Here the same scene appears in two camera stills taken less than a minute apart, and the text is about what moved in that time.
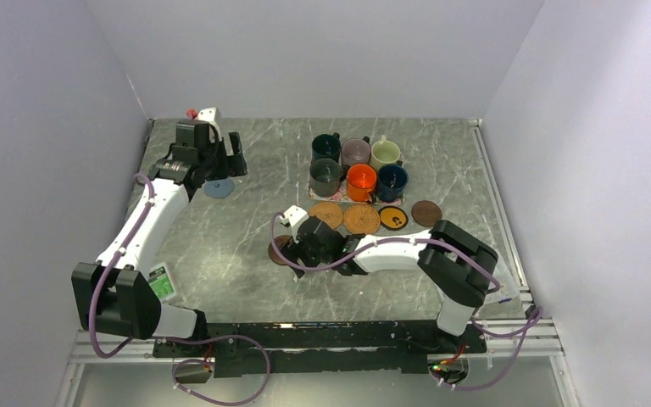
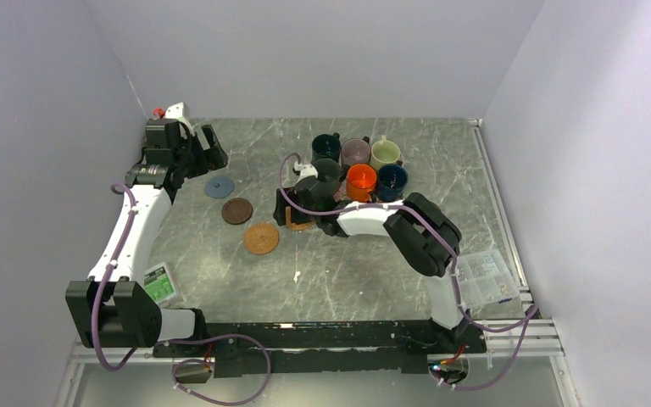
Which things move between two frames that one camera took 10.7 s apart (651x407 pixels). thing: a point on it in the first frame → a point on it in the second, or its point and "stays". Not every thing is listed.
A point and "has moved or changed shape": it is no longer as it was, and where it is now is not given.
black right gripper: [292, 250] → [280, 203]
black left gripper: [232, 165] → [214, 157]
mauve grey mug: [355, 150] stays
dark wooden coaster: [280, 241] → [236, 210]
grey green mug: [325, 175] stays
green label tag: [160, 280] stays
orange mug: [361, 182] stays
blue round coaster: [219, 188] stays
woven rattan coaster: [330, 213] has moved or changed shape
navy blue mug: [392, 181] stays
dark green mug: [326, 146] stays
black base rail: [256, 349] stays
